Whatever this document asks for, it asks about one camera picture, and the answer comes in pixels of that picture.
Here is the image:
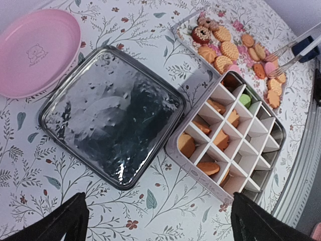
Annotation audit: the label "pink sandwich cookie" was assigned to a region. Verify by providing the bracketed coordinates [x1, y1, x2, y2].
[264, 62, 277, 78]
[227, 64, 241, 75]

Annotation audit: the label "chocolate sprinkle donut cookie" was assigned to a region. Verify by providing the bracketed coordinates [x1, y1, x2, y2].
[191, 26, 211, 44]

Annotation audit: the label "floral cookie tray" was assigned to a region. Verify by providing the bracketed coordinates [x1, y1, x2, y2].
[176, 8, 286, 109]

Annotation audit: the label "small swirl butter cookie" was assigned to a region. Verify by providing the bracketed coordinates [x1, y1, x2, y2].
[198, 45, 217, 63]

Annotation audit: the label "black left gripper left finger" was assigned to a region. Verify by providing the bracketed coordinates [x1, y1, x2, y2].
[5, 192, 89, 240]

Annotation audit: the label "pink divided cookie tin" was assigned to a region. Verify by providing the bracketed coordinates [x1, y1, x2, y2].
[166, 71, 286, 204]

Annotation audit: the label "green sandwich cookie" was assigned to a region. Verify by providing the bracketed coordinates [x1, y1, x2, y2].
[239, 93, 252, 109]

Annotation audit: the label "pink plate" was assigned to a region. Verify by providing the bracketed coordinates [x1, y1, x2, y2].
[1, 9, 81, 98]

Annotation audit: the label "brown flower donut cookie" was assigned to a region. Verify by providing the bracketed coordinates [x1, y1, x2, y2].
[198, 17, 219, 32]

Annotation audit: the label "dark blue mug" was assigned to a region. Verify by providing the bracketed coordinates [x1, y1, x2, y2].
[292, 35, 320, 63]

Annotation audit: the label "metal tongs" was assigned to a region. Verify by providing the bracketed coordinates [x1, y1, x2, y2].
[264, 21, 321, 77]

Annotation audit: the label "silver tin lid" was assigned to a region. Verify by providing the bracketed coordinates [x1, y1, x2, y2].
[39, 45, 186, 190]

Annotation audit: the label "round cracker cookie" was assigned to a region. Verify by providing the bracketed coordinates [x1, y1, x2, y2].
[214, 56, 233, 74]
[213, 26, 231, 42]
[220, 42, 239, 61]

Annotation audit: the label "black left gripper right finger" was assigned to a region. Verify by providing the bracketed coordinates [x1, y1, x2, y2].
[231, 192, 312, 240]

